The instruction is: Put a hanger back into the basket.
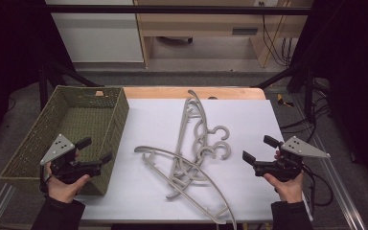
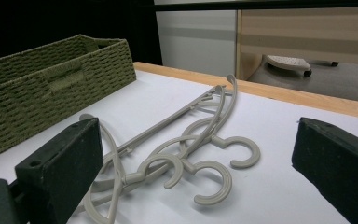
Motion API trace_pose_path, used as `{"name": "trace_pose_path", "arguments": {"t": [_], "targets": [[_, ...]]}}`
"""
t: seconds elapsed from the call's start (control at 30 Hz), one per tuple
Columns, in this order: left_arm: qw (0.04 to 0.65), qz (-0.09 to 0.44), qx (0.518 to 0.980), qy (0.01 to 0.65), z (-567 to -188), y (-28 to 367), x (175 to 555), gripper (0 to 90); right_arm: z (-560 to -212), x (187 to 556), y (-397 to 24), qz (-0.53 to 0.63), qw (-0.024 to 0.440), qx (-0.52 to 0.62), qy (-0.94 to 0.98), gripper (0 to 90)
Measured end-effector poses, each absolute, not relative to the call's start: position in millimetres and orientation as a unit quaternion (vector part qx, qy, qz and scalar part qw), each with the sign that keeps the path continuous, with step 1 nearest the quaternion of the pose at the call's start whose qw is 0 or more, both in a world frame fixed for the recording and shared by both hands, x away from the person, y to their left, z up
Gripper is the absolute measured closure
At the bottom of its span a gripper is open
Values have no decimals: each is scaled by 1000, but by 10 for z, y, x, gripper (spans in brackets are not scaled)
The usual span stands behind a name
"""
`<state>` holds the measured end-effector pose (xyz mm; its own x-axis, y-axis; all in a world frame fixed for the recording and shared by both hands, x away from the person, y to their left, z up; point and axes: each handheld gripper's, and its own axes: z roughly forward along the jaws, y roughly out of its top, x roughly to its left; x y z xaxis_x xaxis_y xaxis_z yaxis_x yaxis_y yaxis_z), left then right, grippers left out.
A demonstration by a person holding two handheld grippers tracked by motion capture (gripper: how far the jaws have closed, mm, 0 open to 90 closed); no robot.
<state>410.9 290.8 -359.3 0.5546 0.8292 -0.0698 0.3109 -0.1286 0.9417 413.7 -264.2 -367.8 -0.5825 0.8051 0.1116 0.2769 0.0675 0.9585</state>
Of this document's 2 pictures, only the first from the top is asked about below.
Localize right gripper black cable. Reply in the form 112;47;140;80
300;162;335;221

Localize person's left hand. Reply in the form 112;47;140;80
44;162;92;204

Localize light wooden desk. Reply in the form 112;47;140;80
133;0;314;69

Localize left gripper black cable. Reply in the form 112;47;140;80
38;163;51;195

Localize white table board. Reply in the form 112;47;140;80
76;98;314;223

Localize wooden table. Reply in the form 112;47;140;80
123;86;266;101

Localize yellow cable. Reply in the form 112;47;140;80
262;0;292;68

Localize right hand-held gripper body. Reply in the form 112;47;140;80
253;135;332;182

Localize black metal stand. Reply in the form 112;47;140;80
252;61;315;124
37;58;104;111

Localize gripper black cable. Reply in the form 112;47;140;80
38;163;51;195
300;162;335;221

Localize black curtain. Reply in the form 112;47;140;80
290;0;368;196
0;0;76;156

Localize black hanging cables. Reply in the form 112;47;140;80
258;1;293;68

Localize person's right hand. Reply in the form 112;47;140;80
263;173;305;204

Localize green woven basket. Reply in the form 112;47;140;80
0;84;130;196

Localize yellow and black floor object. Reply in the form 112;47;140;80
276;93;295;108

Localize black floor cables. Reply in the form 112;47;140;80
279;78;334;135

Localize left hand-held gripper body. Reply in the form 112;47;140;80
40;133;104;185

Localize white cabinet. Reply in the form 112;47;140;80
44;0;145;64

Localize black horizontal frame bar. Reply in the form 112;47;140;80
46;4;312;16

